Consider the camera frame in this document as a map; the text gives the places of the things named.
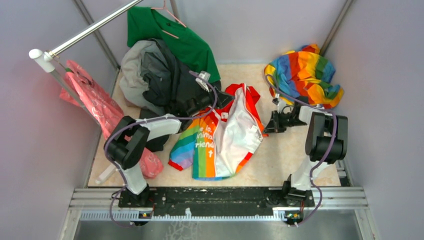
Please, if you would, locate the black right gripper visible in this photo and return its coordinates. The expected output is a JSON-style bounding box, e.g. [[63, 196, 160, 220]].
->
[[262, 110, 308, 135]]

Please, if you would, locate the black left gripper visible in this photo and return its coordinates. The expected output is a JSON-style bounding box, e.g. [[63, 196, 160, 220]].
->
[[187, 82, 235, 116]]

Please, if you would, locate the red white cartoon jacket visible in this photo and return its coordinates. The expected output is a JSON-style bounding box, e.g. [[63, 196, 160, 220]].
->
[[168, 83, 265, 181]]

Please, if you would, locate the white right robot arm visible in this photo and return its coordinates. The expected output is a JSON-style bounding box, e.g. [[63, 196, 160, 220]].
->
[[263, 104, 349, 206]]

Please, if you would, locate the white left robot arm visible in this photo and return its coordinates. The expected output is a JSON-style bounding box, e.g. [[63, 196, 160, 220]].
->
[[103, 89, 235, 207]]

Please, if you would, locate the dark grey jacket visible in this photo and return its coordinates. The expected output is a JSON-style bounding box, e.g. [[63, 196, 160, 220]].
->
[[119, 38, 222, 153]]

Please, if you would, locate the rainbow striped garment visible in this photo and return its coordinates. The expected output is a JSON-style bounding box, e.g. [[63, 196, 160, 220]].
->
[[263, 43, 344, 109]]

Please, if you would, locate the green t-shirt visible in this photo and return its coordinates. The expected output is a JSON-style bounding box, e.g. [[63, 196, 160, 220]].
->
[[127, 6, 221, 83]]

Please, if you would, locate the pink clothes hanger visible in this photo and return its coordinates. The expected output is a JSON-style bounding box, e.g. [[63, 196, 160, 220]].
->
[[150, 0, 187, 39]]

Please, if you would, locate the pink patterned garment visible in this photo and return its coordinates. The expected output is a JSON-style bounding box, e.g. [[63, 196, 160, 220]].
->
[[64, 60, 164, 179]]

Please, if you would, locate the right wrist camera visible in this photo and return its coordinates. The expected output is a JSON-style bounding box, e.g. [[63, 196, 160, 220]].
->
[[272, 93, 287, 113]]

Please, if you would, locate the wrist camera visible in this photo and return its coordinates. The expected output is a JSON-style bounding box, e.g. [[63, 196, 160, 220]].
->
[[272, 93, 287, 113], [195, 71, 211, 93]]

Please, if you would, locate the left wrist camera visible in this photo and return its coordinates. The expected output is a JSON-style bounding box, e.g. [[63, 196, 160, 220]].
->
[[195, 71, 211, 93]]

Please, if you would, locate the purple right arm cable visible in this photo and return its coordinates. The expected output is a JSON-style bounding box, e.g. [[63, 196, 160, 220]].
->
[[264, 73, 338, 227]]

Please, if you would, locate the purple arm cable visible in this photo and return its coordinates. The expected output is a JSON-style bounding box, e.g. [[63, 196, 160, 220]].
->
[[264, 73, 338, 227], [103, 70, 219, 229]]

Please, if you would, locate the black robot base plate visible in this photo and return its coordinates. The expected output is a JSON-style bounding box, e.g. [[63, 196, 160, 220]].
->
[[118, 186, 315, 217]]

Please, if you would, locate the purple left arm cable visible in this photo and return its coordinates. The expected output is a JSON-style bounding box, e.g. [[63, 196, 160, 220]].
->
[[103, 70, 219, 229]]

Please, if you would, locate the aluminium frame rail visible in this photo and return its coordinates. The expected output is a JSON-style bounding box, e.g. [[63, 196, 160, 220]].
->
[[60, 180, 379, 240]]

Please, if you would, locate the silver clothes rail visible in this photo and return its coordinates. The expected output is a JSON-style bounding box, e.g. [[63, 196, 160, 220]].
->
[[28, 0, 141, 113]]

